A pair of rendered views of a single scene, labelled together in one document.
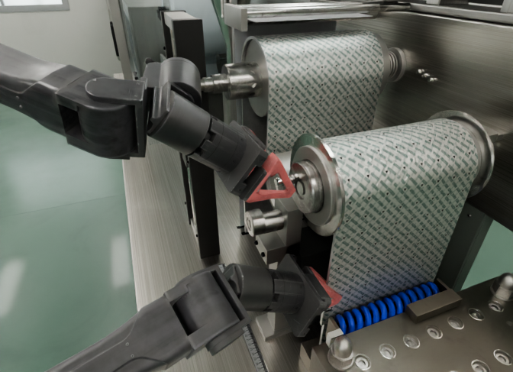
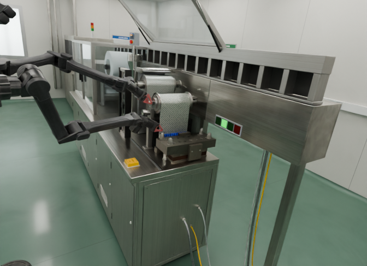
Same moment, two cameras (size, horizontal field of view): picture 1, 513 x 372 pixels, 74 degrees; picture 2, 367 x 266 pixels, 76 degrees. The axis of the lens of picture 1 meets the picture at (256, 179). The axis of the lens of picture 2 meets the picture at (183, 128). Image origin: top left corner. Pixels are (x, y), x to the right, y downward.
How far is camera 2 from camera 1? 1.20 m
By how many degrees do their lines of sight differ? 17
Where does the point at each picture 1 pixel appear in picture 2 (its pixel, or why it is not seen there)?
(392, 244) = (173, 117)
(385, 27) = (177, 75)
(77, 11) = not seen: hidden behind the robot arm
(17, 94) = (105, 79)
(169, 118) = (131, 84)
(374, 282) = (170, 128)
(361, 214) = (165, 107)
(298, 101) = (154, 89)
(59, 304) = (40, 194)
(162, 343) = (129, 118)
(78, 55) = not seen: hidden behind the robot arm
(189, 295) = (133, 114)
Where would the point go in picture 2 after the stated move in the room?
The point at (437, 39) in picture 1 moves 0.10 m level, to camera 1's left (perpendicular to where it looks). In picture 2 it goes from (186, 78) to (173, 77)
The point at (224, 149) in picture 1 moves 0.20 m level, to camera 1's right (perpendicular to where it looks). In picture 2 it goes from (139, 92) to (169, 93)
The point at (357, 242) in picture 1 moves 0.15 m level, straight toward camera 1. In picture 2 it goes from (165, 114) to (159, 120)
